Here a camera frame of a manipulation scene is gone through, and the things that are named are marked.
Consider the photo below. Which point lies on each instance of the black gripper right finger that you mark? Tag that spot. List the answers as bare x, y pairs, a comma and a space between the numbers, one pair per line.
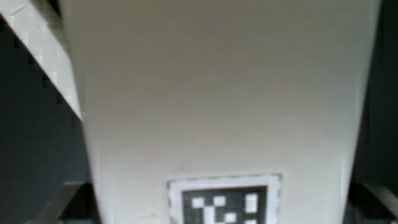
375, 204

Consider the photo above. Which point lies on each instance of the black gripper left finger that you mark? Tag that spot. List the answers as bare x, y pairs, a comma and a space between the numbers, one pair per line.
71, 207

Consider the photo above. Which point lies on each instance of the white cabinet top block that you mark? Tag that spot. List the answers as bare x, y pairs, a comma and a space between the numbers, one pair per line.
220, 86

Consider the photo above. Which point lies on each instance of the white fence rail frame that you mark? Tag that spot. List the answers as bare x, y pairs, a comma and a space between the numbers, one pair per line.
35, 24

